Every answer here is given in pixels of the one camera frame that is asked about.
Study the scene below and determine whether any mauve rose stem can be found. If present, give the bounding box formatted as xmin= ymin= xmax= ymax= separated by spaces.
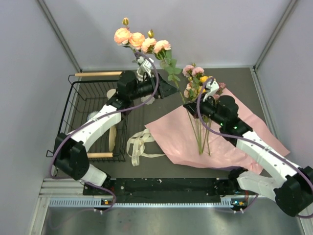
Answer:
xmin=207 ymin=82 xmax=226 ymax=156

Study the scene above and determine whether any cream ceramic plate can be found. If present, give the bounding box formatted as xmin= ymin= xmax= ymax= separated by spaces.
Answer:
xmin=108 ymin=125 xmax=117 ymax=152

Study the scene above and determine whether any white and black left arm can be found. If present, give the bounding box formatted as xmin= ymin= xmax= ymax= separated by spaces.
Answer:
xmin=52 ymin=70 xmax=179 ymax=194

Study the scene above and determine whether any peach rose stem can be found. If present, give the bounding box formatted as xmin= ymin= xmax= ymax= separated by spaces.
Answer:
xmin=114 ymin=17 xmax=145 ymax=53
xmin=140 ymin=29 xmax=187 ymax=105

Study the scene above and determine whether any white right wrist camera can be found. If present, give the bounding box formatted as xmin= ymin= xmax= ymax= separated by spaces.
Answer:
xmin=203 ymin=79 xmax=219 ymax=101

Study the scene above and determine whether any black wire basket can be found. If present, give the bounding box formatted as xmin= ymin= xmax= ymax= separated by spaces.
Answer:
xmin=58 ymin=75 xmax=128 ymax=163

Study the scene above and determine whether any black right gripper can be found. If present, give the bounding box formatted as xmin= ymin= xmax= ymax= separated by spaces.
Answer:
xmin=183 ymin=92 xmax=225 ymax=126

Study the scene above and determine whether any beige paper cup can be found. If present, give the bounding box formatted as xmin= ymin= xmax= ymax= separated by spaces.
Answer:
xmin=107 ymin=89 xmax=119 ymax=101

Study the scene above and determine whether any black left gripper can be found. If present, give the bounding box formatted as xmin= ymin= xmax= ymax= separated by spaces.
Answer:
xmin=130 ymin=72 xmax=180 ymax=101

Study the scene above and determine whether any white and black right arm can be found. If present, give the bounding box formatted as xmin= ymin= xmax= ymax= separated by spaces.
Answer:
xmin=183 ymin=95 xmax=313 ymax=217

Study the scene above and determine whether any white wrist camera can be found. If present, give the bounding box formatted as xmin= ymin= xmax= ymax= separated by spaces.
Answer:
xmin=136 ymin=56 xmax=154 ymax=77
xmin=203 ymin=79 xmax=219 ymax=101

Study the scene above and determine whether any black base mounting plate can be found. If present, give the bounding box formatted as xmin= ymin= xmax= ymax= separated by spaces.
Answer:
xmin=83 ymin=178 xmax=247 ymax=197

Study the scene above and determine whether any yellow rose stem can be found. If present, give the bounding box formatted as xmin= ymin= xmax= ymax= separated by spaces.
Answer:
xmin=192 ymin=75 xmax=212 ymax=155

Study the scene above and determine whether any cream printed ribbon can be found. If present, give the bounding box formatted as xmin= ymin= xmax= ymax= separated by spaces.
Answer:
xmin=126 ymin=129 xmax=165 ymax=166

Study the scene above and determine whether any white ribbed ceramic vase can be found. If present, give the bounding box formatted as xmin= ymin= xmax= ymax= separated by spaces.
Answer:
xmin=136 ymin=68 xmax=155 ymax=105

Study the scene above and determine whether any blue white patterned bowl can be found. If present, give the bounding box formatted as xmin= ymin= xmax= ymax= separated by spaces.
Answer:
xmin=87 ymin=111 xmax=98 ymax=121

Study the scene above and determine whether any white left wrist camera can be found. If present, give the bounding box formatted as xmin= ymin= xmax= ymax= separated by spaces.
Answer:
xmin=136 ymin=56 xmax=154 ymax=77

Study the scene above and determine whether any grey slotted cable duct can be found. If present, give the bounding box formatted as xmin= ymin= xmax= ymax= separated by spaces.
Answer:
xmin=49 ymin=198 xmax=246 ymax=208

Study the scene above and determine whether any pink rose stem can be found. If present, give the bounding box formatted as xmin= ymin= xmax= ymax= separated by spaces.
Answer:
xmin=182 ymin=64 xmax=204 ymax=154

